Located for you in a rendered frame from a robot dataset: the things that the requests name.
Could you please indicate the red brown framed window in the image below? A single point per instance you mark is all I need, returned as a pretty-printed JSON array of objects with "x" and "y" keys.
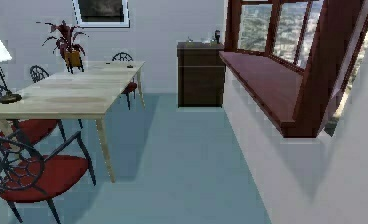
[{"x": 292, "y": 66}]

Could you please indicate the pale wooden dining table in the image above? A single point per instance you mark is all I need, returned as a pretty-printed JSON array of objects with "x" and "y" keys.
[{"x": 72, "y": 90}]

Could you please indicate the red leaf potted plant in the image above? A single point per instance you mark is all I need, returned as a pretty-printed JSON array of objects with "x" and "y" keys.
[{"x": 67, "y": 43}]

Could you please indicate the white framed wall picture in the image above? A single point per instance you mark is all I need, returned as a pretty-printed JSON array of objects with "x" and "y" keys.
[{"x": 101, "y": 11}]

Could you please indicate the dark brown wooden cabinet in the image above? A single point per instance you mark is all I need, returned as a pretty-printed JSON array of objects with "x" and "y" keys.
[{"x": 200, "y": 76}]

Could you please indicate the black chair with red seat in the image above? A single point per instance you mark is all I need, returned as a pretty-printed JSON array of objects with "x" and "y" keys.
[
  {"x": 35, "y": 128},
  {"x": 42, "y": 176},
  {"x": 37, "y": 73},
  {"x": 128, "y": 87}
]

